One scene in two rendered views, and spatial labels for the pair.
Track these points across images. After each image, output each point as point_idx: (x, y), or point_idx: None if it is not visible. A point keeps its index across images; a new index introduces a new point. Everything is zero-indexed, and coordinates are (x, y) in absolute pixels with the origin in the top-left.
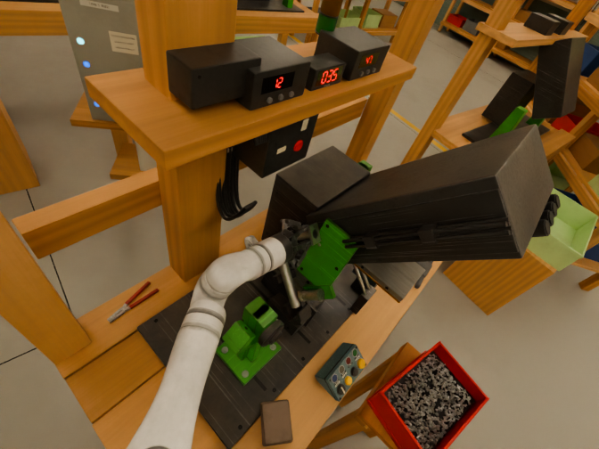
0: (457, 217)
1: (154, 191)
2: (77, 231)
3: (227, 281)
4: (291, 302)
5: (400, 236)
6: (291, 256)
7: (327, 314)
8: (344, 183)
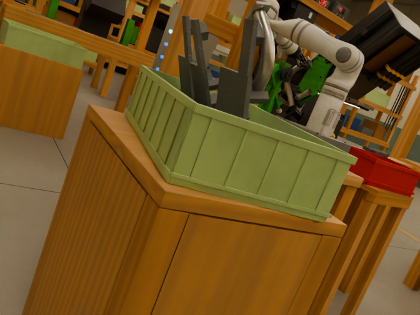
0: (375, 22)
1: (234, 31)
2: (207, 23)
3: (280, 20)
4: (290, 102)
5: (353, 37)
6: (300, 50)
7: None
8: None
